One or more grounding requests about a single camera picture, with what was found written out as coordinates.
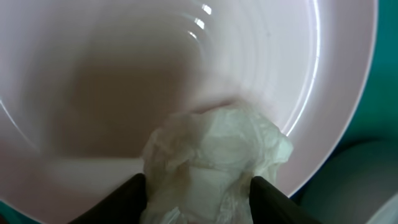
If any grey-blue bowl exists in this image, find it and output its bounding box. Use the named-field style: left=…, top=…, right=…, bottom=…
left=300, top=141, right=397, bottom=223

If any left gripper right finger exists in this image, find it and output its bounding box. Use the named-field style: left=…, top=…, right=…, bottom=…
left=249, top=176, right=320, bottom=224

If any white tissue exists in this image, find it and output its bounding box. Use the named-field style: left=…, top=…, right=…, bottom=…
left=141, top=104, right=294, bottom=223

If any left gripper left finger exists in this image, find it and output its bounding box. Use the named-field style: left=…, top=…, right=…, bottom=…
left=70, top=174, right=147, bottom=224

